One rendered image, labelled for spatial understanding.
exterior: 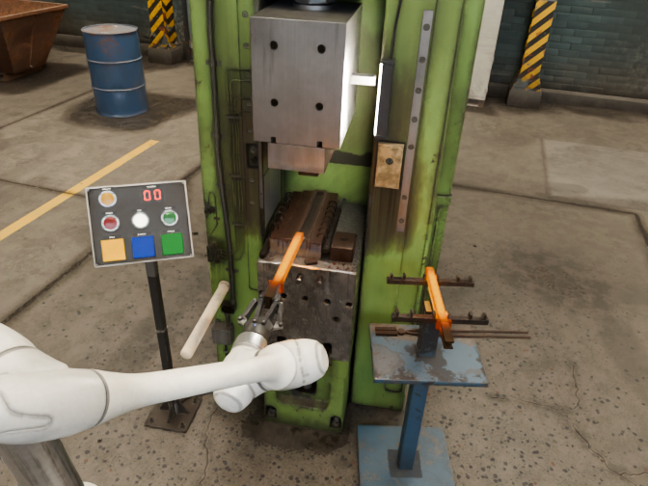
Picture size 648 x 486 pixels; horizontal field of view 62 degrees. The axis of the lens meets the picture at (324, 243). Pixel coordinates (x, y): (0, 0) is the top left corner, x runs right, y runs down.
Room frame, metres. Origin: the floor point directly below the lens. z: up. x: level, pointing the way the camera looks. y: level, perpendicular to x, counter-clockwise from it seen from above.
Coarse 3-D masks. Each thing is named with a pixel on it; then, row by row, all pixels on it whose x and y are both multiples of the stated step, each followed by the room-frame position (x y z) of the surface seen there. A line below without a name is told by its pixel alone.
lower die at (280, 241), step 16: (304, 192) 2.12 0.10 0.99; (288, 208) 1.98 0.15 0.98; (304, 208) 1.97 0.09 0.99; (320, 208) 1.97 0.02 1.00; (288, 224) 1.84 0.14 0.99; (320, 224) 1.85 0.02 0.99; (272, 240) 1.74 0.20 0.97; (288, 240) 1.73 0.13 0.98; (320, 240) 1.72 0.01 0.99; (304, 256) 1.72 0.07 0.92; (320, 256) 1.71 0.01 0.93
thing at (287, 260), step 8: (296, 232) 1.65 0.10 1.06; (296, 240) 1.60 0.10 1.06; (288, 248) 1.54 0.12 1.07; (296, 248) 1.54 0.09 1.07; (288, 256) 1.49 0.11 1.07; (288, 264) 1.44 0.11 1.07; (280, 272) 1.39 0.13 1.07; (280, 280) 1.35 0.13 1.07; (272, 288) 1.28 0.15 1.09; (264, 296) 1.24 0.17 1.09; (272, 296) 1.24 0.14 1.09
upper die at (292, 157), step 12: (276, 144) 1.73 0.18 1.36; (276, 156) 1.73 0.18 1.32; (288, 156) 1.73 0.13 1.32; (300, 156) 1.72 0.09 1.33; (312, 156) 1.71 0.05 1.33; (324, 156) 1.71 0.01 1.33; (276, 168) 1.73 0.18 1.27; (288, 168) 1.73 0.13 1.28; (300, 168) 1.72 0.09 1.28; (312, 168) 1.71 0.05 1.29; (324, 168) 1.71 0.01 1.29
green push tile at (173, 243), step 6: (162, 234) 1.63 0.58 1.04; (168, 234) 1.64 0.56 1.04; (174, 234) 1.64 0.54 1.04; (180, 234) 1.65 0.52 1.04; (162, 240) 1.62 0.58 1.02; (168, 240) 1.63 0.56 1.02; (174, 240) 1.63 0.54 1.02; (180, 240) 1.64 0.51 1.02; (162, 246) 1.61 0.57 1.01; (168, 246) 1.62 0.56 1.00; (174, 246) 1.62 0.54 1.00; (180, 246) 1.63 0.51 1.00; (168, 252) 1.61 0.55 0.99; (174, 252) 1.61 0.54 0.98; (180, 252) 1.62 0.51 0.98
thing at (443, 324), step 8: (432, 272) 1.61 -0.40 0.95; (432, 280) 1.56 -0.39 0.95; (432, 288) 1.51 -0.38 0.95; (432, 296) 1.47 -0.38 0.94; (440, 296) 1.47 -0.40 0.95; (440, 304) 1.42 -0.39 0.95; (440, 312) 1.38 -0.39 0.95; (440, 320) 1.33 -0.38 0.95; (448, 320) 1.33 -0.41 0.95; (440, 328) 1.32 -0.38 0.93; (448, 328) 1.30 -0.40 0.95; (448, 336) 1.26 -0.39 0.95; (448, 344) 1.24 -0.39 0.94
